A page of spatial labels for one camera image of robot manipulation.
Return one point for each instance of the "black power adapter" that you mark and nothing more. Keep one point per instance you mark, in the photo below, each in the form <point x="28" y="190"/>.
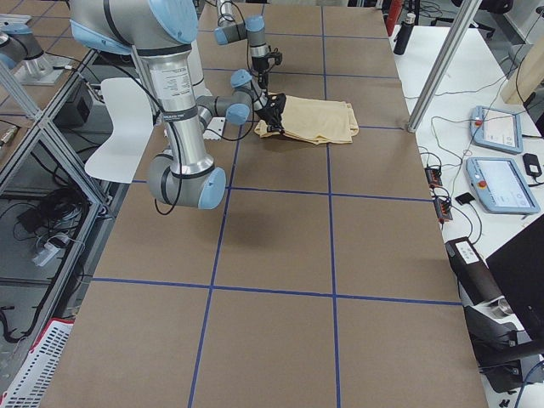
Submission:
<point x="532" y="165"/>

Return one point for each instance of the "cream long-sleeve graphic shirt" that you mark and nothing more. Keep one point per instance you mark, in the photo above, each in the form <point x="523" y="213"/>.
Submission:
<point x="315" y="121"/>

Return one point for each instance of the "blue teach pendant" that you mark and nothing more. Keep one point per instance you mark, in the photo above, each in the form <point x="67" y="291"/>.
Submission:
<point x="500" y="186"/>
<point x="496" y="129"/>

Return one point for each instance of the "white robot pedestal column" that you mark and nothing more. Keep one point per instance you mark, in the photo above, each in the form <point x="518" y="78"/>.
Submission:
<point x="215" y="129"/>

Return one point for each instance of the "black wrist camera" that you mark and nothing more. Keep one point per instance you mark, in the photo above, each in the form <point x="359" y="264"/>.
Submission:
<point x="276" y="56"/>
<point x="275" y="105"/>

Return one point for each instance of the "far orange circuit board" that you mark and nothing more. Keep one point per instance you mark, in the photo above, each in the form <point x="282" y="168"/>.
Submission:
<point x="433" y="176"/>

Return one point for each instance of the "white power strip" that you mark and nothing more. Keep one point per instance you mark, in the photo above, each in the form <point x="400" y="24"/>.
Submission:
<point x="47" y="253"/>

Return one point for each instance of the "far blue teach pendant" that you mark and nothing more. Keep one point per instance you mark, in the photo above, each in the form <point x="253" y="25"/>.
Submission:
<point x="496" y="129"/>

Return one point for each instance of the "orange circuit board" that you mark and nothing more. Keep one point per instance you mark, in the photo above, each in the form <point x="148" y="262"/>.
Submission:
<point x="433" y="176"/>
<point x="442" y="208"/>

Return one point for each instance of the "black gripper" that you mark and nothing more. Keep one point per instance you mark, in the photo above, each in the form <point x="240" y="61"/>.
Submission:
<point x="269" y="111"/>
<point x="259" y="68"/>

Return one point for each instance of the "black water bottle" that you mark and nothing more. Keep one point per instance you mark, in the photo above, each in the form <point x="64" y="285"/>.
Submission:
<point x="404" y="34"/>

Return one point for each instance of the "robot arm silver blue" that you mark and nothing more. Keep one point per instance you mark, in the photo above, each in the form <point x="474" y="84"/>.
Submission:
<point x="233" y="27"/>
<point x="162" y="34"/>

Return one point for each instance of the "aluminium frame post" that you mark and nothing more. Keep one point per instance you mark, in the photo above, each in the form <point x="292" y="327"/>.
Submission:
<point x="448" y="50"/>

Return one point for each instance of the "near orange circuit board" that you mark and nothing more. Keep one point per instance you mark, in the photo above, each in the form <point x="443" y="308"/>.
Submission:
<point x="442" y="208"/>

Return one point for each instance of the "white perforated basket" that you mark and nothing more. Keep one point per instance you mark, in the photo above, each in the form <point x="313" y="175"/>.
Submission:
<point x="31" y="382"/>

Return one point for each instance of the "near blue teach pendant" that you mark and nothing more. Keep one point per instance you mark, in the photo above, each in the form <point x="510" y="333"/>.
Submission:
<point x="500" y="186"/>

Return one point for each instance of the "black small square pad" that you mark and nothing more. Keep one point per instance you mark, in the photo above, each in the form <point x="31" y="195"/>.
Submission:
<point x="464" y="198"/>

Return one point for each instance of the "white plastic chair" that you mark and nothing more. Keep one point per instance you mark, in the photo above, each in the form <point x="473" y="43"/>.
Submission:
<point x="117" y="159"/>

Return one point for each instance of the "black monitor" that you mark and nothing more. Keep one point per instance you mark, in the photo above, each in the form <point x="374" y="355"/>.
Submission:
<point x="517" y="268"/>

